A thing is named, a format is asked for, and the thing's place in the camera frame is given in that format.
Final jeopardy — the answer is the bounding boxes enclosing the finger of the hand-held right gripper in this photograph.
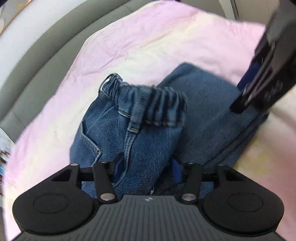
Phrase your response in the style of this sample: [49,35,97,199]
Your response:
[243,0,296,112]
[229,0,289,114]

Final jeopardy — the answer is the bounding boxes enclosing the red wall poster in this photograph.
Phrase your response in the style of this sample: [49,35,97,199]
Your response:
[0,0,33,26]

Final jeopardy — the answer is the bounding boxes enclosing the grey upholstered headboard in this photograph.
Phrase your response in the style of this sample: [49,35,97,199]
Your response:
[0,0,139,138]

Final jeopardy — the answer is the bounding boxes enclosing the cluttered bedside table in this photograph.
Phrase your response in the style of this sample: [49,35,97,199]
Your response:
[0,130,11,187]

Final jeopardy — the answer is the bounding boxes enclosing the blue denim pants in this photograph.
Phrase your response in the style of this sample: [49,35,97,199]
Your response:
[69,62,271,200]

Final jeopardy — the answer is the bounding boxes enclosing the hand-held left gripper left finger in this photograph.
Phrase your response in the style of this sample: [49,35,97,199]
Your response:
[51,158,125,204]

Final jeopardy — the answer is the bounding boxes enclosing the beige wardrobe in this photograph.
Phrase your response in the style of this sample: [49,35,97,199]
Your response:
[229,0,279,24]

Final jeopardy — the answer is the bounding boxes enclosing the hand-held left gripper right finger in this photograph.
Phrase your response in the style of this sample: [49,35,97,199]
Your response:
[171,159,246,203]

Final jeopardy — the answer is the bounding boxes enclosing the pink bed blanket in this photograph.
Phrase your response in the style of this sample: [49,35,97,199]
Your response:
[3,0,296,241]

